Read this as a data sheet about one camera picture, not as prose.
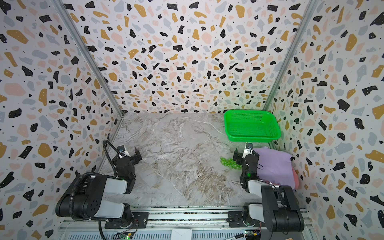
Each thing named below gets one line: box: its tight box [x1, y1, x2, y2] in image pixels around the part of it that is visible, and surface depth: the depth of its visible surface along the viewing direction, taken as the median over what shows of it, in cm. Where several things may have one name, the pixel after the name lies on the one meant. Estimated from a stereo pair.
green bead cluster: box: [219, 156, 242, 170], surface depth 93 cm
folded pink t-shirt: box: [291, 161, 300, 190], surface depth 83 cm
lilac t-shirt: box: [253, 147, 295, 190], surface depth 83 cm
